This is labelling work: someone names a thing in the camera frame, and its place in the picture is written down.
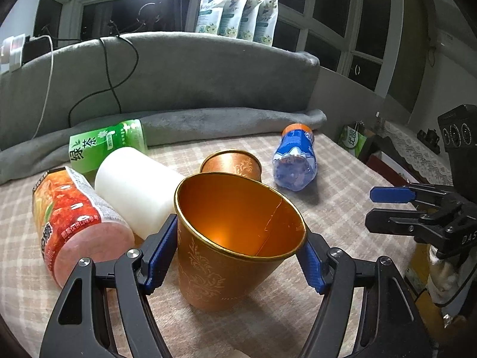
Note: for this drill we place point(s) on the white plastic bottle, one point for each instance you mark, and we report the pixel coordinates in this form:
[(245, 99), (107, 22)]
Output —
[(134, 186)]

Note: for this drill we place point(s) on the green tea bottle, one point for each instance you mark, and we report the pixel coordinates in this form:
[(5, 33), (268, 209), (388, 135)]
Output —
[(97, 145)]

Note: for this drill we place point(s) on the black power adapter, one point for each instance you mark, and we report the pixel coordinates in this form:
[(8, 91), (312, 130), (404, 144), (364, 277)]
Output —
[(35, 48)]

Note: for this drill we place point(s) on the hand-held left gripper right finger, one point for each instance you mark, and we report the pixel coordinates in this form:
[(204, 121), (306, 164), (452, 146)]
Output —
[(311, 264)]

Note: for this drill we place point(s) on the white floral refill pouch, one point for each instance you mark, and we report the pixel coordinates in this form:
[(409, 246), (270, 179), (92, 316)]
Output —
[(233, 15), (266, 26), (250, 20), (208, 11)]

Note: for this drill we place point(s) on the black tripod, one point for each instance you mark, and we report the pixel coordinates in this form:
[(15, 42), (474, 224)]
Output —
[(174, 3)]

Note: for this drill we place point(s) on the white lace cloth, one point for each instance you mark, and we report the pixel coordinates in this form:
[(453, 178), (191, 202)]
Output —
[(413, 149)]

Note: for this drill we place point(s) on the large copper patterned cup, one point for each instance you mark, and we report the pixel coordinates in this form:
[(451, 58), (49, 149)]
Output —
[(216, 268)]

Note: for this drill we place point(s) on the small copper patterned cup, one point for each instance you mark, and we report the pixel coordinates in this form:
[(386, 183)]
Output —
[(234, 164)]

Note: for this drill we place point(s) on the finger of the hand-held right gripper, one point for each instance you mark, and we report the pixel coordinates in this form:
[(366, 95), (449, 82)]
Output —
[(391, 194), (395, 220)]

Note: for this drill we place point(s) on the blue label orange-capped bottle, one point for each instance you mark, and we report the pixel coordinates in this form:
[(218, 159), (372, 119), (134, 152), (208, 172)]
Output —
[(294, 156)]

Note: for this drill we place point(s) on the beige checkered bed sheet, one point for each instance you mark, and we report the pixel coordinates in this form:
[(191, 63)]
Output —
[(335, 216)]

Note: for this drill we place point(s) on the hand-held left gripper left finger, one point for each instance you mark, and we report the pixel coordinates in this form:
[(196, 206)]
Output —
[(161, 259)]

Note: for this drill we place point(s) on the green tissue pack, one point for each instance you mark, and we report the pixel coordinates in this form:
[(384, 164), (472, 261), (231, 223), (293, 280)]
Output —
[(352, 140)]

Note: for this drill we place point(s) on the grey fleece blanket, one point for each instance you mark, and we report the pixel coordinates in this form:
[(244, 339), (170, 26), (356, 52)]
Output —
[(208, 78)]

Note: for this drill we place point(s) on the white power strip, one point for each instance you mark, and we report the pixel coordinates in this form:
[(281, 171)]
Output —
[(13, 52)]

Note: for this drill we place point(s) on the red label juice bottle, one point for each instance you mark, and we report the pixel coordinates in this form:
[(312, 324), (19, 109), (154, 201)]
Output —
[(74, 223)]

